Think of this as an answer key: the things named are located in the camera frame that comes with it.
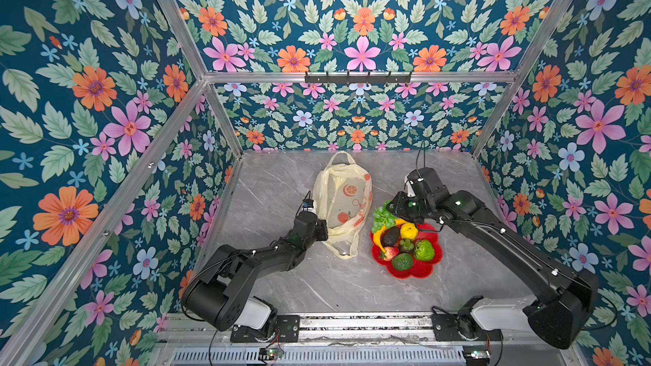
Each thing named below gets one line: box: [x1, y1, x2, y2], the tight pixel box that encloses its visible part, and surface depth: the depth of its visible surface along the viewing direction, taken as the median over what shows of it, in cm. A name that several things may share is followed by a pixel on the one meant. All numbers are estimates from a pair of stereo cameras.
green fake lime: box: [391, 252, 414, 272], surface depth 84 cm
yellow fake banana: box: [372, 226, 387, 254], surface depth 88 cm
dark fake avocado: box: [381, 226, 401, 247], surface depth 90 cm
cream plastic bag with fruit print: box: [312, 150, 373, 261], surface depth 99 cm
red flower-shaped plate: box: [369, 222, 444, 279], surface depth 86 cm
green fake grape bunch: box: [371, 199, 398, 234], surface depth 75 cm
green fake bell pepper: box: [414, 238, 435, 262], surface depth 85 cm
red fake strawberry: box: [379, 246, 400, 262], surface depth 86 cm
